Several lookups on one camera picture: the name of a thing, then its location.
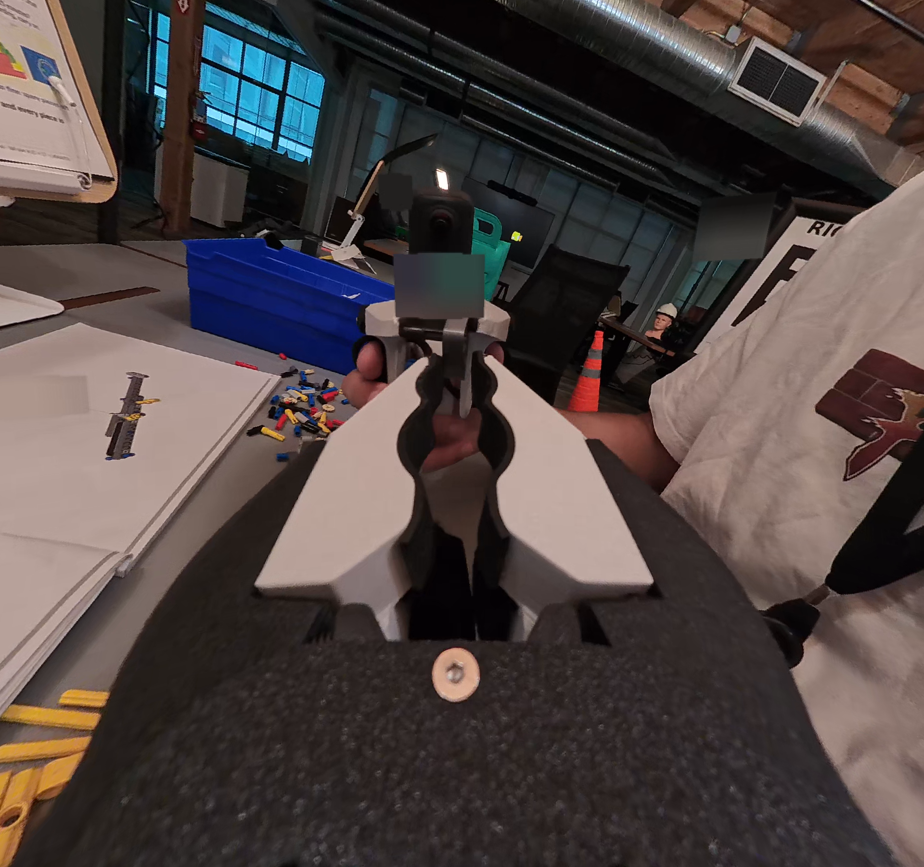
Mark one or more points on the wooden post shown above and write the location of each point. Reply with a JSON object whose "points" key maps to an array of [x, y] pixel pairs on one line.
{"points": [[184, 87]]}

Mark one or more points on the small wooden board on stand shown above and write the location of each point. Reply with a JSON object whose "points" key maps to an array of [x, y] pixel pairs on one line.
{"points": [[361, 203]]}

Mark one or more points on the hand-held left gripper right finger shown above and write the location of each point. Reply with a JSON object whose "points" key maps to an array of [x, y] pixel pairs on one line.
{"points": [[570, 513]]}

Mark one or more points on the wooden document board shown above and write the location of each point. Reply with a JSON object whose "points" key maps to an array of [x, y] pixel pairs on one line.
{"points": [[108, 174]]}

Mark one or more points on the white grille box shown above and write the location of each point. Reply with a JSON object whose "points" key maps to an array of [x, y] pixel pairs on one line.
{"points": [[776, 80]]}

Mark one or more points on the blue plastic bin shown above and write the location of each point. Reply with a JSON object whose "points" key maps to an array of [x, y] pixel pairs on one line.
{"points": [[274, 289]]}

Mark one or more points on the open instruction booklet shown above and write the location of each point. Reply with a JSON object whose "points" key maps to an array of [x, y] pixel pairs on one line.
{"points": [[108, 484]]}

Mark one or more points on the pile of small colourful lego pieces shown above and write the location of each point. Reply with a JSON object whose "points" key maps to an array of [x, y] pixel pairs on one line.
{"points": [[310, 405]]}

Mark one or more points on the cluster of yellow lego pieces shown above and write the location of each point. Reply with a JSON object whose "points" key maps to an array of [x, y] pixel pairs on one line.
{"points": [[43, 722]]}

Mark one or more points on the black framed marker sign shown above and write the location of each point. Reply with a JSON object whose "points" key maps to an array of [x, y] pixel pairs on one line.
{"points": [[794, 253]]}

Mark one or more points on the printed instruction sheet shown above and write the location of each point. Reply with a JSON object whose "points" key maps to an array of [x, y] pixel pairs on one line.
{"points": [[36, 51]]}

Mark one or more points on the black mesh chair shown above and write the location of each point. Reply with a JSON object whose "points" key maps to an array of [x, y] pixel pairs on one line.
{"points": [[556, 318]]}

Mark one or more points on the teal felt bag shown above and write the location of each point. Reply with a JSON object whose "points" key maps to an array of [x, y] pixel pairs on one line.
{"points": [[494, 246]]}

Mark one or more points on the mannequin with white hard hat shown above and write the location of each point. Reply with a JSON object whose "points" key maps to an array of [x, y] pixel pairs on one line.
{"points": [[665, 322]]}

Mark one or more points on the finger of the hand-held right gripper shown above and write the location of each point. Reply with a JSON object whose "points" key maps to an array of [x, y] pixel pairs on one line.
{"points": [[381, 318], [492, 320]]}

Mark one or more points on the large paned window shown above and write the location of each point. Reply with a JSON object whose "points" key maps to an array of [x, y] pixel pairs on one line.
{"points": [[245, 87]]}

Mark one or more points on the metal ventilation duct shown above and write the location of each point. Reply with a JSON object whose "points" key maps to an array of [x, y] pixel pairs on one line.
{"points": [[613, 8]]}

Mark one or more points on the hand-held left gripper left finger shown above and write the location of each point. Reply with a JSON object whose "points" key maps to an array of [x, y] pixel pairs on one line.
{"points": [[339, 513]]}

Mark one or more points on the orange traffic cone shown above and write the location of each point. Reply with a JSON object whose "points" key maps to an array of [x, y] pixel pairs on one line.
{"points": [[588, 376]]}

